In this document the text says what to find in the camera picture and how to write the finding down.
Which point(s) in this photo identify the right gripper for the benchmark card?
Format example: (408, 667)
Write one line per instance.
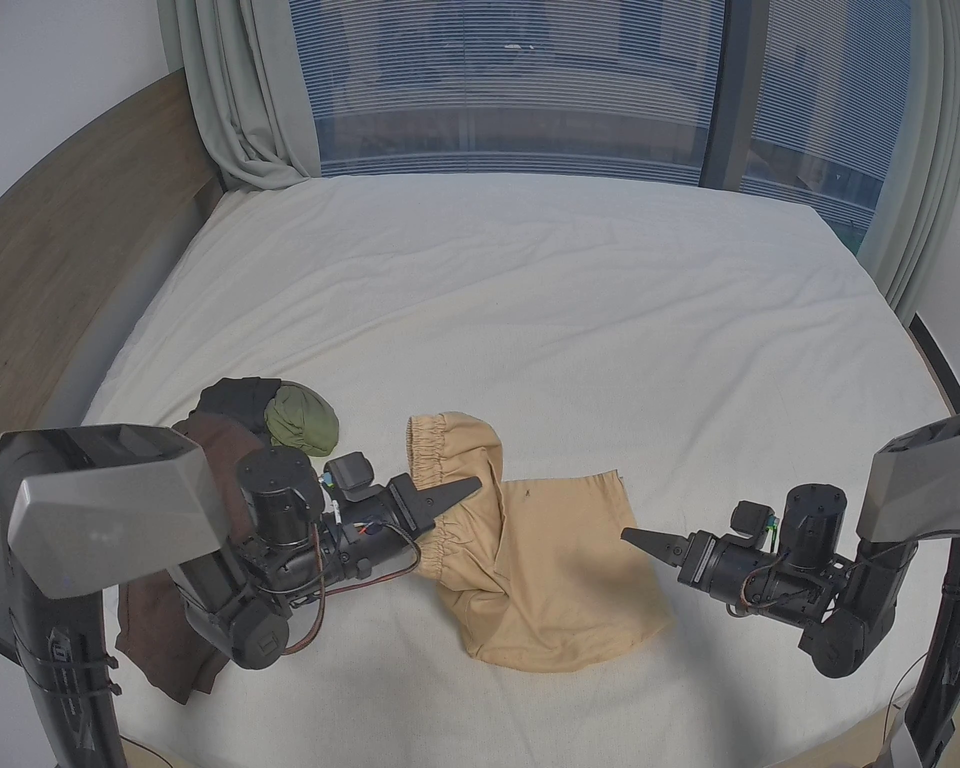
(724, 566)

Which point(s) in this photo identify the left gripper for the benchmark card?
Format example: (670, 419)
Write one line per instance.
(375, 540)

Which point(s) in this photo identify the tan shorts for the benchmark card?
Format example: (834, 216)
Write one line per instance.
(562, 570)

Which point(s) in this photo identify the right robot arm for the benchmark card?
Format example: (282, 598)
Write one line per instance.
(907, 487)

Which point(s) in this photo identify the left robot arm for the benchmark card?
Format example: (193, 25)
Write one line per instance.
(112, 502)

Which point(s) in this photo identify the bed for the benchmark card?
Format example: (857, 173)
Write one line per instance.
(525, 300)

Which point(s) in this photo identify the green garment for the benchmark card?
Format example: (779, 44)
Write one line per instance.
(300, 420)

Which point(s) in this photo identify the dark grey garment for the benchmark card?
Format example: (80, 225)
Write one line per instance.
(232, 401)

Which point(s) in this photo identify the brown garment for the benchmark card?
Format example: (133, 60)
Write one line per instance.
(161, 645)

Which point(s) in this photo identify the grey-green curtain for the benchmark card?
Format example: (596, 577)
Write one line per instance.
(240, 90)
(919, 187)

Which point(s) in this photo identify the window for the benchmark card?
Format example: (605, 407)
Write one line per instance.
(525, 90)

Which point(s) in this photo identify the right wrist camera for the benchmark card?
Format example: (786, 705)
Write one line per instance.
(752, 519)

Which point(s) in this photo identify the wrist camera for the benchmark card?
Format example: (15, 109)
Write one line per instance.
(351, 474)
(752, 519)

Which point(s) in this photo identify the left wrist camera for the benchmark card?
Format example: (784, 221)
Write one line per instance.
(351, 474)

